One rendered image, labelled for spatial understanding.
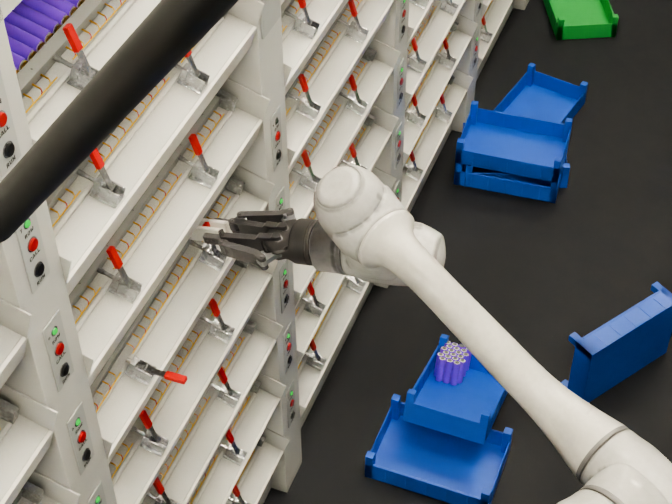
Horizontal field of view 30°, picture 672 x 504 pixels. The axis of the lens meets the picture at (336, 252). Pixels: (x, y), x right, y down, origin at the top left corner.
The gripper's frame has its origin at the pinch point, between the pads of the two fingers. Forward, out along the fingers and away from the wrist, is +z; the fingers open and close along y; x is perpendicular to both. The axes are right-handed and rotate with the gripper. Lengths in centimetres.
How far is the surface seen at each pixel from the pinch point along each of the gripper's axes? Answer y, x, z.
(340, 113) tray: 66, -25, 7
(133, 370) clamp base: -27.5, -5.6, 1.6
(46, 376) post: -51, 20, -7
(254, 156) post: 18.0, 1.8, -0.8
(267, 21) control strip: 21.1, 27.9, -8.7
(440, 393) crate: 55, -100, -8
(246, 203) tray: 15.2, -7.0, 1.8
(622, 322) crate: 80, -93, -48
